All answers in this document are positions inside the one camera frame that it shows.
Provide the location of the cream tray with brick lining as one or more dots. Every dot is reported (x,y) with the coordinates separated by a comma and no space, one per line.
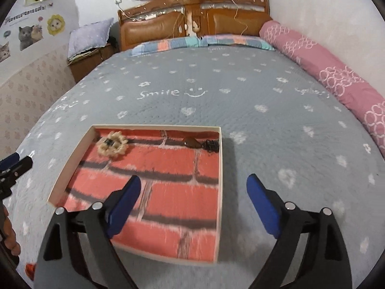
(177,217)

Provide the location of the wooden nightstand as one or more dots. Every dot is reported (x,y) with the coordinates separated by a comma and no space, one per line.
(86,62)

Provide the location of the brown pendant with black cord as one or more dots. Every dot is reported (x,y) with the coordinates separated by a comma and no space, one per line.
(211,146)

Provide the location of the grey cats wall sticker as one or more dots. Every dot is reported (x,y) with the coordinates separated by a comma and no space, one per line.
(29,35)

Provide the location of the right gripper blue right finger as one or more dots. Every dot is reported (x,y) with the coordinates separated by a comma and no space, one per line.
(325,262)

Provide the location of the lavender dotted cushion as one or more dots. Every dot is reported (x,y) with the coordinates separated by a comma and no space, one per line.
(89,37)

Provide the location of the small tabby kitten sticker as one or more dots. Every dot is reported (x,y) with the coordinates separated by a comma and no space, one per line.
(4,52)

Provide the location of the wooden leather headboard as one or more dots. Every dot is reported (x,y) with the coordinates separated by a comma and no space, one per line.
(166,19)

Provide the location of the cream satin scrunchie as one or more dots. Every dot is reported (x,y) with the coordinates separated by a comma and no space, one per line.
(113,145)

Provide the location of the pink rolled quilt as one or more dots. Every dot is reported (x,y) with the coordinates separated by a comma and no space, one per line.
(352,91)

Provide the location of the person's left hand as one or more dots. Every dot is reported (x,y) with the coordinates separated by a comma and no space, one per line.
(10,235)

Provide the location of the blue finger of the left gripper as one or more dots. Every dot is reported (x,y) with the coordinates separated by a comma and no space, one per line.
(8,162)
(9,177)

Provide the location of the grey patterned bedspread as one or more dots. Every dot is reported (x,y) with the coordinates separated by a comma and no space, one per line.
(277,122)

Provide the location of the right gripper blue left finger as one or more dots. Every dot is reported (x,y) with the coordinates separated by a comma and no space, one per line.
(61,263)

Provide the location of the yellow flower cat sticker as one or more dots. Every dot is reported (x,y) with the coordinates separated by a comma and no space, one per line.
(55,24)

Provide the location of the plaid pillow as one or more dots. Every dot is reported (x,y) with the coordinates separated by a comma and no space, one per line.
(166,45)
(238,40)

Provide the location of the orange fabric scrunchie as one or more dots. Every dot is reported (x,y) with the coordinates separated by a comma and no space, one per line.
(30,270)

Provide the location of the plaid pillow right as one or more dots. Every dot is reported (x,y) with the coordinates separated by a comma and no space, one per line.
(238,40)

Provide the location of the plaid pillow left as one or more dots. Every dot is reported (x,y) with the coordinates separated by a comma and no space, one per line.
(166,45)

